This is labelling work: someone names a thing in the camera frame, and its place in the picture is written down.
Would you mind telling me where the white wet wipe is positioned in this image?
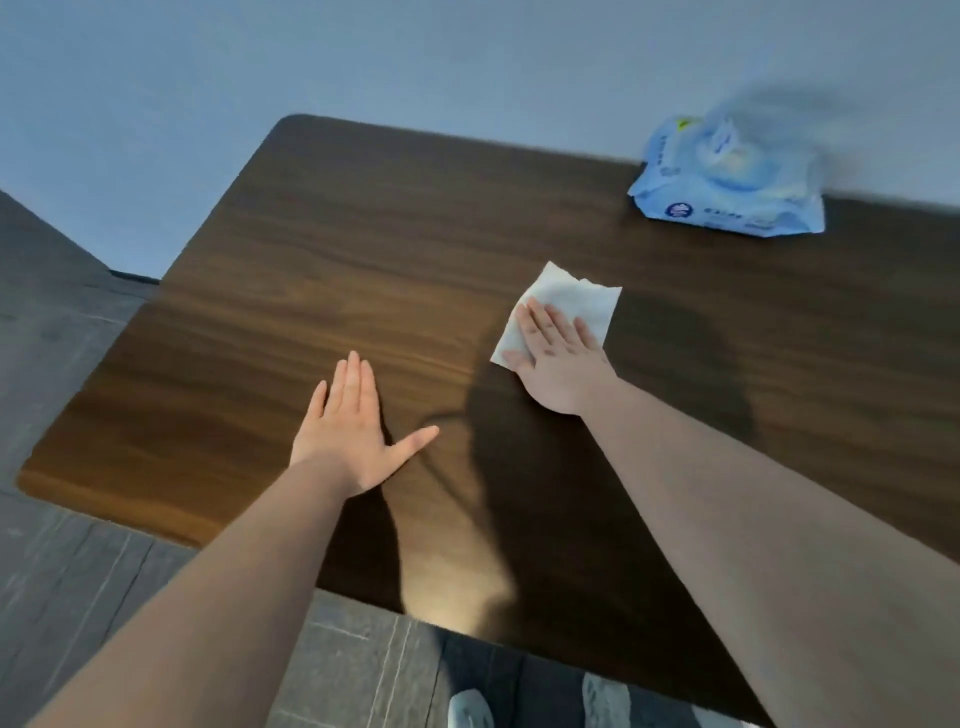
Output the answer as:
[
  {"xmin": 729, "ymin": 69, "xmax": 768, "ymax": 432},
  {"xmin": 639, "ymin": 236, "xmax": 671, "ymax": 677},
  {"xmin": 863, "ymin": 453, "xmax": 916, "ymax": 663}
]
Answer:
[{"xmin": 489, "ymin": 261, "xmax": 623, "ymax": 370}]

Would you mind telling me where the person's right hand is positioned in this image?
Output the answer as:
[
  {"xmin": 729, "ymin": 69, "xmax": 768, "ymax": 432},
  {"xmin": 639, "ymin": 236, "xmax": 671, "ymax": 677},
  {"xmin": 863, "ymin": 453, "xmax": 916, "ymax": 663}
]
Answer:
[{"xmin": 500, "ymin": 297, "xmax": 621, "ymax": 417}]

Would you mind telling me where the person's grey shoe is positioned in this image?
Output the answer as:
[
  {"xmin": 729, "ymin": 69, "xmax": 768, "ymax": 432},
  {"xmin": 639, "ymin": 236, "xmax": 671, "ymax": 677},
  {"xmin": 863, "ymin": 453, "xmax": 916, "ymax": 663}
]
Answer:
[
  {"xmin": 447, "ymin": 689, "xmax": 496, "ymax": 728},
  {"xmin": 582, "ymin": 672, "xmax": 633, "ymax": 728}
]

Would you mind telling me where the person's right forearm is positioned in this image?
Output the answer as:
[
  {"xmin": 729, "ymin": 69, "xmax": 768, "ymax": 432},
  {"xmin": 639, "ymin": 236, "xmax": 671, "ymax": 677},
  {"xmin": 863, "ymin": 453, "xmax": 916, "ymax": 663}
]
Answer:
[{"xmin": 579, "ymin": 376, "xmax": 960, "ymax": 728}]

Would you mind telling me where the person's left forearm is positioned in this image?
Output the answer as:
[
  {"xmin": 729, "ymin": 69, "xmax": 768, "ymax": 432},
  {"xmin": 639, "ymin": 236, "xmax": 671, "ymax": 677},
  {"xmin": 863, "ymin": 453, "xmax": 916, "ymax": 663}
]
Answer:
[{"xmin": 26, "ymin": 456, "xmax": 354, "ymax": 728}]

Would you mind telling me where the blue wet wipe packet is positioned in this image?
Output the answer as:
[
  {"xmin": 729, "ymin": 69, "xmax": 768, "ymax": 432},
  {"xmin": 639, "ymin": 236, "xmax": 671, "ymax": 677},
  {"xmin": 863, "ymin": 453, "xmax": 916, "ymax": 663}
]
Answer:
[{"xmin": 627, "ymin": 114, "xmax": 826, "ymax": 239}]

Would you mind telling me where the person's left hand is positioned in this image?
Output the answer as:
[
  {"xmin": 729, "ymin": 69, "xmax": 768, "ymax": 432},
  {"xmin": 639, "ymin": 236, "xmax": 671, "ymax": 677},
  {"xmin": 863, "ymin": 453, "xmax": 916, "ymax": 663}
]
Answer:
[{"xmin": 288, "ymin": 350, "xmax": 441, "ymax": 499}]

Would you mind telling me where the person's left grey shoe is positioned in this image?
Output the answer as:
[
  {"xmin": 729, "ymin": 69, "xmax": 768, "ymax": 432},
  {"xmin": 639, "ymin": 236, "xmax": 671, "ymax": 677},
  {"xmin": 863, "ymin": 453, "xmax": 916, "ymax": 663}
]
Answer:
[{"xmin": 447, "ymin": 689, "xmax": 496, "ymax": 728}]

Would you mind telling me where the person's right grey shoe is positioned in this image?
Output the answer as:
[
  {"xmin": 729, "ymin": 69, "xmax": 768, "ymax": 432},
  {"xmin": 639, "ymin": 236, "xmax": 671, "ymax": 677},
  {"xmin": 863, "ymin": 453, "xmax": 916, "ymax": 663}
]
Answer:
[{"xmin": 582, "ymin": 672, "xmax": 633, "ymax": 728}]

